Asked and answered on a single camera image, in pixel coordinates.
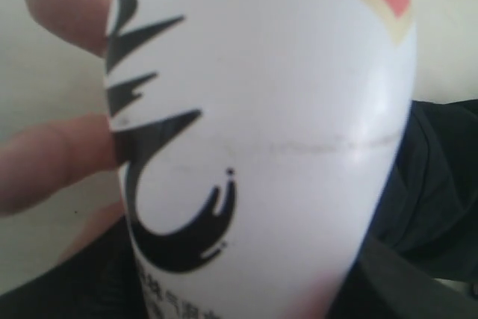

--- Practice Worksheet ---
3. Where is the person's open hand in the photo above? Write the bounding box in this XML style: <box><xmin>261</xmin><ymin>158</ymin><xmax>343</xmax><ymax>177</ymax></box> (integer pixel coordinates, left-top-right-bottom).
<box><xmin>0</xmin><ymin>0</ymin><xmax>130</xmax><ymax>264</ymax></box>

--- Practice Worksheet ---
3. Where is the pink peach soda bottle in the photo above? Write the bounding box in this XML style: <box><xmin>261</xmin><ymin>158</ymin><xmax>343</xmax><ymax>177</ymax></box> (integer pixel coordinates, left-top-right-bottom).
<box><xmin>105</xmin><ymin>0</ymin><xmax>416</xmax><ymax>318</ymax></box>

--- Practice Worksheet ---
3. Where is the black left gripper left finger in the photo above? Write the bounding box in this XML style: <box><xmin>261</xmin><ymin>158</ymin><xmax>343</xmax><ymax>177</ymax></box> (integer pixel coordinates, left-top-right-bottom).
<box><xmin>1</xmin><ymin>217</ymin><xmax>147</xmax><ymax>318</ymax></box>

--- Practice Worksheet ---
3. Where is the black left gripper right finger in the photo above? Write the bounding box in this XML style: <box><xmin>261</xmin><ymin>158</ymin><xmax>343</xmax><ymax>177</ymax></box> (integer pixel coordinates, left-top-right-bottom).
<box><xmin>328</xmin><ymin>237</ymin><xmax>477</xmax><ymax>318</ymax></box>

